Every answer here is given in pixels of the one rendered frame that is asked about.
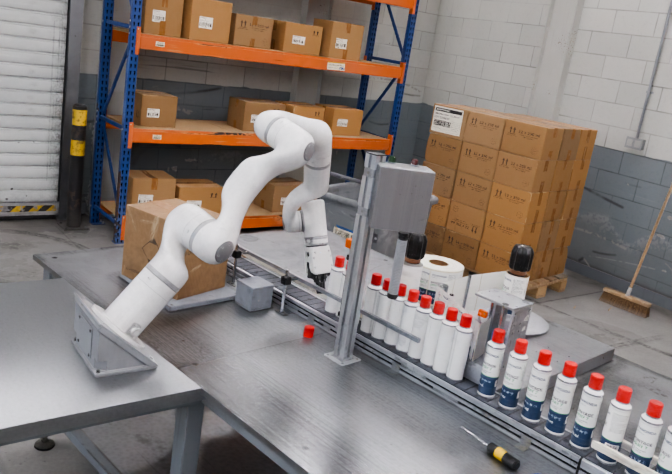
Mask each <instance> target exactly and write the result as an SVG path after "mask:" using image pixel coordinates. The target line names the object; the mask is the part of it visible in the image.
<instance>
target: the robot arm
mask: <svg viewBox="0 0 672 474"><path fill-rule="evenodd" d="M254 131H255V133H256V135H257V136H258V138H259V139H260V140H262V141H263V142H264V143H266V144H267V145H269V146H270V147H272V148H273V149H275V150H274V151H272V152H270V153H267V154H264V155H260V156H254V157H250V158H247V159H246V160H244V161H243V162H242V163H241V164H240V165H239V166H238V167H237V168H236V169H235V171H234V172H233V173H232V174H231V176H230V177H229V178H228V180H227V181H226V183H225V185H224V187H223V189H222V194H221V200H222V210H221V213H220V215H219V217H218V219H217V220H216V219H215V218H213V217H212V216H211V215H210V214H208V213H207V212H206V211H204V210H203V209H201V208H200V207H198V206H196V205H194V204H189V203H186V204H182V205H179V206H178V207H176V208H175V209H173V210H172V211H171V212H170V214H169V215H168V216H167V218H166V221H165V224H164V229H163V235H162V241H161V245H160V248H159V250H158V252H157V254H156V255H155V256H154V258H153V259H152V260H151V261H150V262H149V263H148V264H147V265H146V267H144V269H143V270H142V271H141V272H140V273H139V274H138V275H137V276H136V277H135V278H134V280H133V281H132V282H131V283H130V284H129V285H128V286H127V287H126V288H125V289H124V290H123V292H122V293H121V294H120V295H119V296H118V297H117V298H116V299H115V300H114V301H113V303H112V304H111V305H110V306H109V307H108V308H107V309H106V310H104V309H103V308H101V307H99V306H98V305H93V306H92V310H93V311H94V312H95V313H96V315H97V316H98V317H99V318H100V319H101V320H102V321H104V322H105V323H106V324H107V325H108V326H109V327H110V328H111V329H113V330H114V331H115V332H116V333H117V334H119V335H120V336H121V337H122V338H124V339H125V340H126V341H128V342H129V343H131V344H132V345H134V346H135V347H137V348H139V349H141V350H142V349H143V348H144V347H145V346H144V344H143V343H142V342H141V340H140V339H139V338H138V336H139V335H140V334H141V333H142V331H143V330H144V329H145V328H146V327H147V326H148V325H149V324H150V323H151V321H152V320H153V319H154V318H155V317H156V316H157V315H158V314H159V312H160V311H161V310H162V309H163V308H164V307H165V306H166V305H167V303H168V302H169V301H170V300H171V299H172V298H173V297H174V296H175V294H176V293H177V292H178V291H179V290H180V289H181V288H182V287H183V285H184V284H185V283H186V281H187V280H188V270H187V268H186V265H185V259H184V257H185V252H186V250H187V248H188V249H189V250H190V251H191V252H192V253H194V254H195V255H196V256H197V257H198V258H200V259H201V260H202V261H204V262H206V263H208V264H220V263H223V262H224V261H226V260H227V259H228V258H229V257H230V256H231V255H232V253H233V251H234V249H235V247H236V244H237V241H238V238H239V234H240V230H241V226H242V222H243V219H244V216H245V214H246V212H247V210H248V208H249V206H250V204H251V203H252V201H253V200H254V199H255V197H256V196H257V195H258V194H259V192H260V191H261V190H262V189H263V188H264V187H265V185H266V184H267V183H268V182H269V181H270V180H272V179H273V178H275V177H276V176H278V175H281V174H283V173H286V172H290V171H293V170H296V169H299V168H301V167H302V166H304V180H303V183H302V184H300V185H299V186H298V187H296V188H295V189H294V190H293V191H291V192H290V194H289V195H288V196H287V198H286V200H285V202H284V205H283V212H282V224H283V228H284V230H285V231H286V232H290V233H294V232H303V233H304V241H305V244H308V246H306V247H305V270H306V274H308V275H307V278H309V279H313V280H314V283H316V285H318V286H320V287H322V288H324V289H325V282H326V278H327V276H330V273H331V267H333V261H332V255H331V251H330V247H329V245H327V244H325V243H327V242H328V236H327V225H326V214H325V203H324V200H322V199H317V198H319V197H322V196H324V195H325V194H326V193H327V191H328V188H329V178H330V166H331V153H332V132H331V129H330V127H329V126H328V125H327V124H326V123H325V122H324V121H321V120H317V119H310V118H305V117H302V116H299V115H295V114H292V113H289V112H285V111H279V110H268V111H264V112H262V113H260V114H259V115H258V116H257V118H256V119H255V122H254ZM314 199H315V200H314ZM300 207H301V210H300V211H297V210H298V209H299V208H300Z"/></svg>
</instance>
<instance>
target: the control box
mask: <svg viewBox="0 0 672 474"><path fill-rule="evenodd" d="M434 180H435V172H434V171H432V170H431V169H429V168H428V167H426V166H418V167H413V166H410V164H402V163H396V164H390V163H387V162H385V163H381V162H379V163H378V164H377V169H376V174H375V181H374V187H373V192H372V198H371V204H370V210H369V216H368V222H367V224H368V225H369V227H370V228H374V229H383V230H393V231H402V232H411V233H421V234H424V232H425V227H426V222H427V217H428V211H429V206H430V201H431V196H432V190H433V185H434Z"/></svg>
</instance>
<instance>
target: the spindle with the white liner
mask: <svg viewBox="0 0 672 474"><path fill-rule="evenodd" d="M408 233H409V239H408V242H407V248H406V252H405V258H404V264H403V270H402V275H401V280H400V283H403V284H406V285H407V290H406V297H407V298H408V294H409V290H410V289H417V290H418V289H419V285H420V279H421V274H422V269H423V263H421V259H423V258H424V257H425V252H426V247H427V236H426V235H425V234H421V233H411V232H408Z"/></svg>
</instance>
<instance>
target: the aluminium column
mask: <svg viewBox="0 0 672 474"><path fill-rule="evenodd" d="M386 157H387V155H386V154H383V153H380V152H372V151H367V152H366V157H365V163H364V166H365V167H367V168H370V169H373V170H376V169H377V164H378V163H379V162H381V163H385V162H386ZM374 181H375V178H371V177H367V176H364V175H362V181H361V187H360V193H359V199H358V205H359V206H362V207H364V208H366V209H370V204H371V198H372V192H373V187H374ZM367 222H368V217H365V216H362V215H359V214H356V218H355V224H354V230H353V236H352V242H351V248H350V255H349V261H348V267H347V273H346V279H345V285H344V291H343V297H342V304H341V310H340V316H339V322H338V328H337V334H336V340H335V346H334V353H333V356H335V357H336V358H338V359H340V360H341V361H345V360H348V359H352V355H353V350H354V344H355V338H356V332H357V326H358V320H359V314H360V309H361V303H362V297H363V291H364V285H365V279H366V273H367V268H368V262H369V256H370V250H371V244H372V238H373V232H374V228H370V227H369V225H368V224H367Z"/></svg>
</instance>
